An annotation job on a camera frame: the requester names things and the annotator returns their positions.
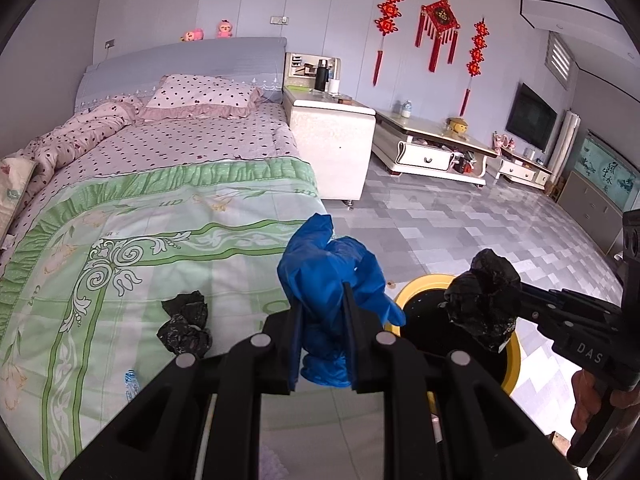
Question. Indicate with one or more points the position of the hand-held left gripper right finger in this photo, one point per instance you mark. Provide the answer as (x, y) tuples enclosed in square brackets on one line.
[(365, 355)]

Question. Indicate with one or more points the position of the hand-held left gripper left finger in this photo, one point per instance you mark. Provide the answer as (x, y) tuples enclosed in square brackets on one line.
[(280, 360)]

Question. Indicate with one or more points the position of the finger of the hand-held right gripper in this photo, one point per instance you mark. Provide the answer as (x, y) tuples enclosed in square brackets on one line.
[(575, 305), (590, 350)]

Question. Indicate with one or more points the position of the yellow-rimmed waste bin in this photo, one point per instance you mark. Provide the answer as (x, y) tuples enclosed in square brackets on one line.
[(425, 315)]

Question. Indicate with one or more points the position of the blue rubber glove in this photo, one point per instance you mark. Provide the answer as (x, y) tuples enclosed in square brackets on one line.
[(325, 280)]

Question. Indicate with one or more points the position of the small black plastic bag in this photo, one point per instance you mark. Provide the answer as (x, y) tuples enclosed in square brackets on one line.
[(482, 300)]

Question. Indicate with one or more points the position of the person's right hand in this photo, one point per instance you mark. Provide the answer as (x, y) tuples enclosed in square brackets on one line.
[(586, 395)]

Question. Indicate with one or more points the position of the grey cabinet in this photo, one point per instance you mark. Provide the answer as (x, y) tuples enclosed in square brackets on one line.
[(585, 210)]

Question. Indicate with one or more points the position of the large black plastic bag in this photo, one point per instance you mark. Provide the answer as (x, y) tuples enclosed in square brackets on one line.
[(182, 330)]

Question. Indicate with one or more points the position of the glass fish tank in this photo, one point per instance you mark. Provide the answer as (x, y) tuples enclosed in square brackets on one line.
[(607, 170)]

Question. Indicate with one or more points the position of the white low cabinet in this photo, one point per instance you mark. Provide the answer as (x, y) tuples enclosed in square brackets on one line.
[(520, 172)]

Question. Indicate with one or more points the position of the small clear plastic bottle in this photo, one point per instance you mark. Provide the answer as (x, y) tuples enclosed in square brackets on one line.
[(131, 385)]

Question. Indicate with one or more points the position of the pink figurines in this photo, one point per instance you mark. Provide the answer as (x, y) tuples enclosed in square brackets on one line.
[(502, 142)]

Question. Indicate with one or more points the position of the black television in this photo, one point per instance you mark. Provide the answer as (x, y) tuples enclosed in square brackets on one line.
[(530, 117)]

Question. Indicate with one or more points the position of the green floral bedspread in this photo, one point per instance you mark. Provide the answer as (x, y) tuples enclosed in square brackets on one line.
[(150, 200)]

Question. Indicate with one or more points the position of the white coffee table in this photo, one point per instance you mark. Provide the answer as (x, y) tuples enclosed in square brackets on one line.
[(425, 157)]

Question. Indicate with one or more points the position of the white bedside cabinet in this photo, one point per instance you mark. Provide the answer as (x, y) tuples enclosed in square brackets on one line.
[(330, 150)]

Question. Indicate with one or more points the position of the yellow toy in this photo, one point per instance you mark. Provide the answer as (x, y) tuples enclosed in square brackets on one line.
[(457, 127)]

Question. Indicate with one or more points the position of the pink dotted bed sheet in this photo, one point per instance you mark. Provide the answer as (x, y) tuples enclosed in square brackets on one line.
[(200, 140)]

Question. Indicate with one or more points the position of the louvred window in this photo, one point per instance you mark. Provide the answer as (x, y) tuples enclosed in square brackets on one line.
[(561, 60)]

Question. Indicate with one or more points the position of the pale plastic bottle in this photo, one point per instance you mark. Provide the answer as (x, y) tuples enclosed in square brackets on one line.
[(407, 109)]

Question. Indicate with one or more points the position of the white cup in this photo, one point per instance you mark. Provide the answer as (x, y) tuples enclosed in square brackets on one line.
[(333, 86)]

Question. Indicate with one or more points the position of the pink dotted pillow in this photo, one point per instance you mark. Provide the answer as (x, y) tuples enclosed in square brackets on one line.
[(200, 95)]

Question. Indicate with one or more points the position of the black thermos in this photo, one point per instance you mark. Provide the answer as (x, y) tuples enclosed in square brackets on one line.
[(321, 75)]

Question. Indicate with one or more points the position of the pink dotted quilt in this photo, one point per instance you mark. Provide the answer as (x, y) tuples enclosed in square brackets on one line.
[(75, 135)]

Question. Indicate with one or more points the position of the blue-grey bed headboard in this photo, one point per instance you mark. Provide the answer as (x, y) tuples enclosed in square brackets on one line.
[(175, 60)]

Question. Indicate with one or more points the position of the red tasselled diamond ornament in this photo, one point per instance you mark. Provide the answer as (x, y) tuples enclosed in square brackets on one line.
[(440, 15)]

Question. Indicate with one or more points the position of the bear-printed quilt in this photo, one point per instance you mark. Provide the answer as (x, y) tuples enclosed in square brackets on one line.
[(12, 180)]

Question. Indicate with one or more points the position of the pink plush toy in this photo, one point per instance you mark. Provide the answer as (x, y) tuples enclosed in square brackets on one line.
[(192, 35), (224, 29)]

